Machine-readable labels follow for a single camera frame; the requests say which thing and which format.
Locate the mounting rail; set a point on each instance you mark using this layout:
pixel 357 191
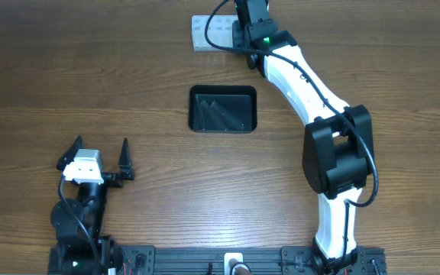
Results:
pixel 189 261

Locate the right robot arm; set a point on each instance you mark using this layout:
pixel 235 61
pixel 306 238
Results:
pixel 300 84

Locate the black tray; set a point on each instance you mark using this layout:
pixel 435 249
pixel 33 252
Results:
pixel 243 101

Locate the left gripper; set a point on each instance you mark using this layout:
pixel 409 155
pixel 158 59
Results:
pixel 113 179

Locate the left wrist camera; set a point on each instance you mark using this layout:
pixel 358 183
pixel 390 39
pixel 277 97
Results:
pixel 83 167

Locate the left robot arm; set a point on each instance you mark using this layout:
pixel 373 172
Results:
pixel 86 206

